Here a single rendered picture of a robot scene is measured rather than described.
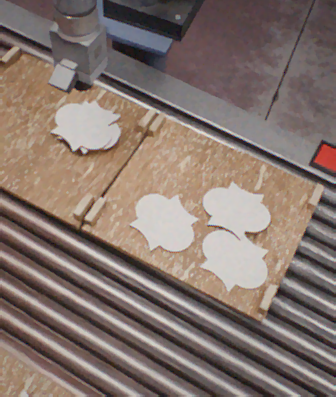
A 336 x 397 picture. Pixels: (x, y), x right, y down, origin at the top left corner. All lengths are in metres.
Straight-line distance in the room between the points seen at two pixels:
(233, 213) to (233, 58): 1.71
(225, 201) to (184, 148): 0.17
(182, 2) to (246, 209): 0.68
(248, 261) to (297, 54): 1.89
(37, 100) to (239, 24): 1.79
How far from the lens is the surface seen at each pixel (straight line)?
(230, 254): 1.23
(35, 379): 1.15
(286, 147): 1.44
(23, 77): 1.52
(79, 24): 1.07
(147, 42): 1.68
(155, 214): 1.26
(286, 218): 1.30
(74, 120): 1.37
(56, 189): 1.30
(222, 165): 1.35
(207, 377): 1.16
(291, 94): 2.81
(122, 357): 1.16
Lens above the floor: 2.03
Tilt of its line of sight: 56 degrees down
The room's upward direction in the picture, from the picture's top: 6 degrees clockwise
